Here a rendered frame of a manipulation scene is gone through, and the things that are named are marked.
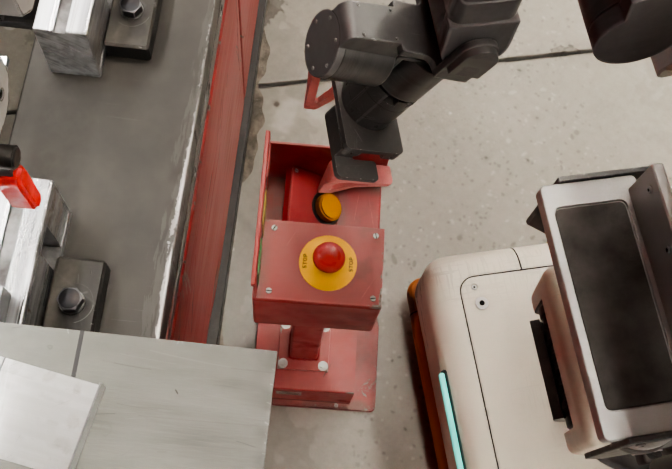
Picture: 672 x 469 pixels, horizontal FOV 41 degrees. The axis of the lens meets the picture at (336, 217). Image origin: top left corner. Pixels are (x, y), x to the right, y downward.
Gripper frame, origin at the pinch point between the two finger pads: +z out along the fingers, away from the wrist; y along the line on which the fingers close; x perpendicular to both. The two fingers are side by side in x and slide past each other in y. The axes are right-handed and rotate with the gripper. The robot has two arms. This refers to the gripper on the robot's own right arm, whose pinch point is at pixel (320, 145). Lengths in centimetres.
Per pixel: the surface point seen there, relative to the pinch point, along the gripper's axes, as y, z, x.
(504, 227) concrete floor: -22, 66, 90
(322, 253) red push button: 5.6, 16.5, 8.8
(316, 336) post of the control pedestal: 4, 60, 33
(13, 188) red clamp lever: 10.3, -6.7, -32.4
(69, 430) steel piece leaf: 25.4, 11.6, -24.0
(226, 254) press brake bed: -22, 90, 33
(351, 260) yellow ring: 6.0, 17.3, 13.4
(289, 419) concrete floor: 13, 90, 42
